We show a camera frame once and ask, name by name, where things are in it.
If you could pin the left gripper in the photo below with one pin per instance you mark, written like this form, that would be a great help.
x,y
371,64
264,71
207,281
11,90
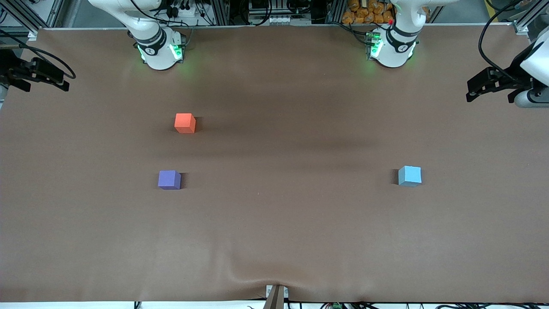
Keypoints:
x,y
508,79

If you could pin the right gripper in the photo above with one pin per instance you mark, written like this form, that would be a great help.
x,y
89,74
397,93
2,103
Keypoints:
x,y
13,71

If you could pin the light blue block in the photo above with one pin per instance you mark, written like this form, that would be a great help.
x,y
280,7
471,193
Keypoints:
x,y
409,176

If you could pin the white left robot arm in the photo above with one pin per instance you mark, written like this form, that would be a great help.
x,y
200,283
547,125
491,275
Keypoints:
x,y
392,47

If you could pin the orange block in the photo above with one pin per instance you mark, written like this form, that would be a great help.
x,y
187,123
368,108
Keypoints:
x,y
185,123

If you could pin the purple block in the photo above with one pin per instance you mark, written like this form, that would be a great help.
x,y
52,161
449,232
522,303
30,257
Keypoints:
x,y
169,180

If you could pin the orange bags pile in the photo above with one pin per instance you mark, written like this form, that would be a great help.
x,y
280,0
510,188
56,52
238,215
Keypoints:
x,y
366,12

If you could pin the brown table cover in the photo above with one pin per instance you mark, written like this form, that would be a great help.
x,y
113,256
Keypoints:
x,y
274,223

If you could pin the aluminium frame post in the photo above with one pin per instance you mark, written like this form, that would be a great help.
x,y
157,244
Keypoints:
x,y
25,19
529,17

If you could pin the metal table clamp bracket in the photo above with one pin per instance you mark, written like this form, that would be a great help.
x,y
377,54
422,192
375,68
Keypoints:
x,y
276,297

